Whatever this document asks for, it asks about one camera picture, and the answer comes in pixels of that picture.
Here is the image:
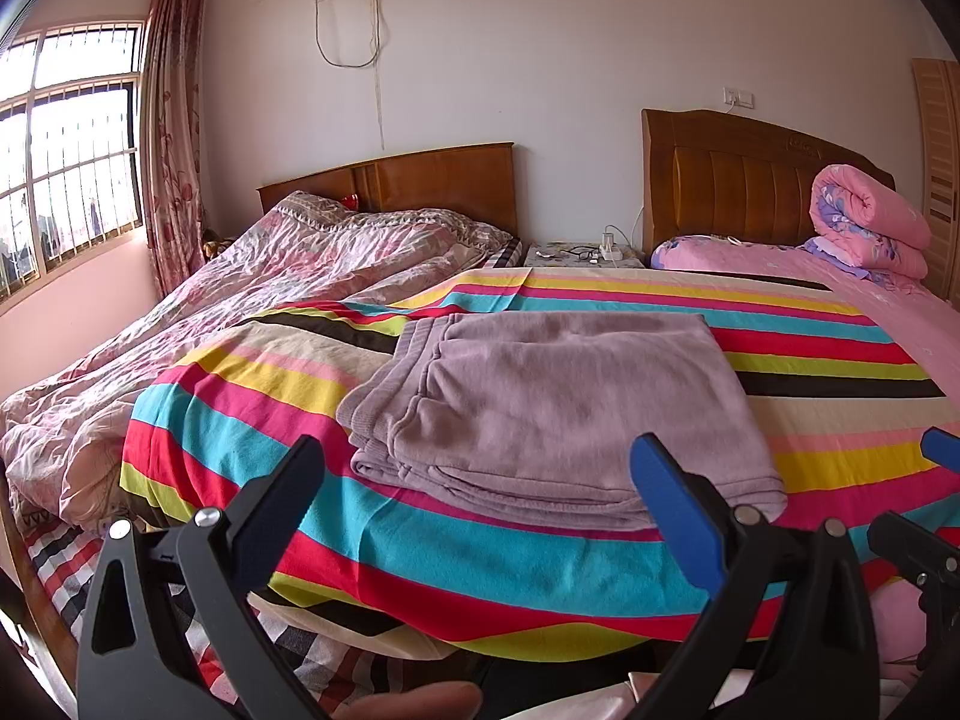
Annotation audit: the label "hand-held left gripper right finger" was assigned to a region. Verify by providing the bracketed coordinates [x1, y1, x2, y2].
[628, 431, 880, 720]

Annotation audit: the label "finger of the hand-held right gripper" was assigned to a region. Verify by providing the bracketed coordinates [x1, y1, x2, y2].
[866, 511, 960, 597]
[921, 426, 960, 475]

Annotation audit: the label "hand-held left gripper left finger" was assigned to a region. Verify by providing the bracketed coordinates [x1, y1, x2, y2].
[75, 435, 331, 720]

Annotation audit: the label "purple pants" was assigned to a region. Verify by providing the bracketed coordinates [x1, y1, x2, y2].
[336, 313, 788, 533]

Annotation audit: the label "person's left hand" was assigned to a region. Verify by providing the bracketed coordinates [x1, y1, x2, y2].
[330, 681, 482, 720]

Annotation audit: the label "pink bed sheet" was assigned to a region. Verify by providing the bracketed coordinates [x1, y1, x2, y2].
[649, 235, 960, 698]

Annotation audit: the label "striped colourful blanket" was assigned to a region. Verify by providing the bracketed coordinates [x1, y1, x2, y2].
[120, 266, 960, 661]

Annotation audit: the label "crumpled pink floral quilt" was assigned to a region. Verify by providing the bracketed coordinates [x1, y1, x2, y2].
[0, 191, 518, 533]

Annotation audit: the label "pink floral pillow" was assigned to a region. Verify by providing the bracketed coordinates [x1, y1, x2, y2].
[649, 235, 758, 271]

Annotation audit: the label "rolled pink floral quilt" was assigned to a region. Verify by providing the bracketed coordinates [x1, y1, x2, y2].
[810, 163, 932, 282]

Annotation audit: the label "plaid bed sheet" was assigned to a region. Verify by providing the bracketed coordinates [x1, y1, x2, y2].
[22, 236, 526, 713]

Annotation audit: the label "nightstand with floral cloth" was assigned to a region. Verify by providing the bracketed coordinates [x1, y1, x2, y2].
[523, 240, 647, 271]

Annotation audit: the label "padded wooden headboard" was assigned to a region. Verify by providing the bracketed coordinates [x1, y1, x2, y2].
[641, 109, 897, 250]

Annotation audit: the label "plain wooden headboard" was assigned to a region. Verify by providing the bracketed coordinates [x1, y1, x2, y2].
[256, 141, 520, 237]

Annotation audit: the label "pink floral curtain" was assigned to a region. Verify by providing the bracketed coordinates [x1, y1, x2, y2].
[142, 0, 218, 301]

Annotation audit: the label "barred window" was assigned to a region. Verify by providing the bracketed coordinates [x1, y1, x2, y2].
[0, 15, 147, 316]

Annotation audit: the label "thin white wall conduit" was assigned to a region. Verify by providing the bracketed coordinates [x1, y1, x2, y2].
[370, 0, 387, 151]

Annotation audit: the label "air conditioner power cable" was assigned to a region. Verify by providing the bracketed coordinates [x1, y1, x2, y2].
[313, 0, 378, 68]

